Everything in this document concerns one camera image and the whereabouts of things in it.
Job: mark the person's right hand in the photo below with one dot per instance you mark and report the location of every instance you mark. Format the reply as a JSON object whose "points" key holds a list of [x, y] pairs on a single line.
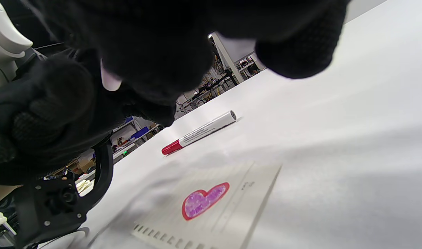
{"points": [[183, 38]]}

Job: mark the person's left hand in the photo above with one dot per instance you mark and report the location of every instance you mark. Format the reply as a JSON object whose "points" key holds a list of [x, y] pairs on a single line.
{"points": [[52, 114]]}

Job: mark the white marker with red cap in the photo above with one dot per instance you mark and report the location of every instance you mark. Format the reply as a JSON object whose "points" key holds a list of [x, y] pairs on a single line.
{"points": [[200, 132]]}

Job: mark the white paper with heart outline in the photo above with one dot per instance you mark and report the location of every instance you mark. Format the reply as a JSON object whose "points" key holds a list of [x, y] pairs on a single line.
{"points": [[228, 207]]}

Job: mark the white metal frame stand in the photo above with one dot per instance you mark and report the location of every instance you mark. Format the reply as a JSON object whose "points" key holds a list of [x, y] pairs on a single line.
{"points": [[228, 58]]}

